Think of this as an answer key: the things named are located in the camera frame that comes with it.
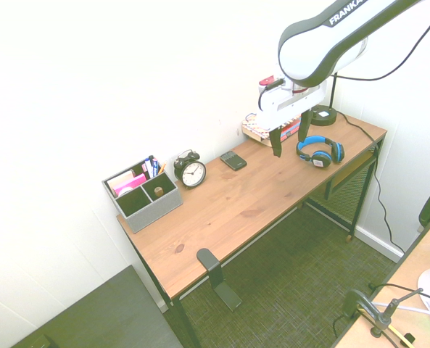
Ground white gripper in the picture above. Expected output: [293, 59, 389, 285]
[256, 82, 328, 159]

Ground black twin-bell alarm clock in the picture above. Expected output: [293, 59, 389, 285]
[173, 148, 208, 191]

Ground wooden robot mounting table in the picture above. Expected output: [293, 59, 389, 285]
[333, 216, 430, 348]

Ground small black electronic box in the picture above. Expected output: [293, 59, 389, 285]
[28, 332, 58, 348]

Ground black desk lamp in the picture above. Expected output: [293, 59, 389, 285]
[308, 71, 339, 128]

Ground striped fabric pouch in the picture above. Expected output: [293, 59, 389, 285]
[241, 112, 273, 139]

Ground grey desk organizer box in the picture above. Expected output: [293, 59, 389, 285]
[102, 159, 184, 234]

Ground tan note pad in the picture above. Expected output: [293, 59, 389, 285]
[107, 169, 136, 190]

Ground wooden desk with black frame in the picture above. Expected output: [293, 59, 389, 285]
[116, 109, 389, 348]

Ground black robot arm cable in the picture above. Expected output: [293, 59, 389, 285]
[332, 0, 430, 83]

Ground black headphone hanger bracket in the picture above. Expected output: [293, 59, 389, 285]
[196, 247, 243, 313]

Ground blue and black headphones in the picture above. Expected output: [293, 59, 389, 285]
[295, 135, 346, 170]

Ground pink sticky note pad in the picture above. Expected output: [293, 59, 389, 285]
[112, 173, 148, 197]

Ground black mobile phone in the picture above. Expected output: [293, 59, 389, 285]
[219, 150, 248, 172]

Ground red paperback book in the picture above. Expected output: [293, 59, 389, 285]
[278, 114, 304, 141]

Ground black lamp power cable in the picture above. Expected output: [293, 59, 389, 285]
[335, 110, 406, 255]

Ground blue paperback book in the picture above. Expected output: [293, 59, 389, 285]
[242, 127, 292, 148]

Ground black side table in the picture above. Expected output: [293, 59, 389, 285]
[10, 264, 183, 348]

